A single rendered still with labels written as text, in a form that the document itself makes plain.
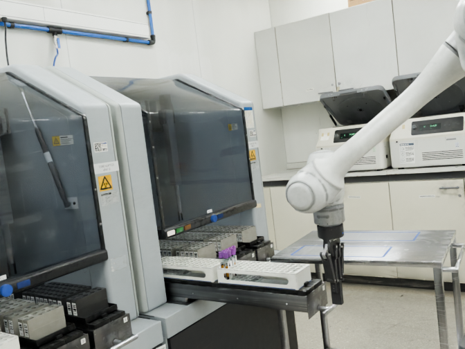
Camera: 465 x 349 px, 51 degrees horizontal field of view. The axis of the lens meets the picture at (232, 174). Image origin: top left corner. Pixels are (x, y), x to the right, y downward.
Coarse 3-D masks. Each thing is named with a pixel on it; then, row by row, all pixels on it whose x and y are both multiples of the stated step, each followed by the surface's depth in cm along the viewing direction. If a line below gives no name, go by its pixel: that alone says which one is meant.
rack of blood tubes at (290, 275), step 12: (240, 264) 161; (252, 264) 160; (264, 264) 158; (276, 264) 157; (288, 264) 155; (300, 264) 153; (240, 276) 160; (252, 276) 159; (264, 276) 161; (276, 276) 147; (288, 276) 145; (300, 276) 145; (288, 288) 145
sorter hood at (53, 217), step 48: (0, 96) 139; (48, 96) 151; (0, 144) 122; (48, 144) 134; (0, 192) 122; (48, 192) 133; (96, 192) 146; (0, 240) 121; (48, 240) 132; (96, 240) 145
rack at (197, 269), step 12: (168, 264) 173; (180, 264) 171; (192, 264) 169; (204, 264) 168; (216, 264) 165; (168, 276) 173; (180, 276) 170; (192, 276) 174; (204, 276) 172; (216, 276) 163
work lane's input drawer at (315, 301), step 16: (176, 288) 169; (192, 288) 165; (208, 288) 161; (224, 288) 157; (240, 288) 154; (256, 288) 151; (272, 288) 148; (304, 288) 144; (320, 288) 148; (240, 304) 154; (256, 304) 150; (272, 304) 147; (288, 304) 144; (304, 304) 141; (320, 304) 147
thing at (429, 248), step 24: (312, 240) 202; (360, 240) 192; (384, 240) 187; (408, 240) 183; (432, 240) 179; (360, 264) 165; (384, 264) 161; (408, 264) 157; (432, 264) 153; (456, 264) 160; (456, 288) 191; (456, 312) 192; (288, 336) 186
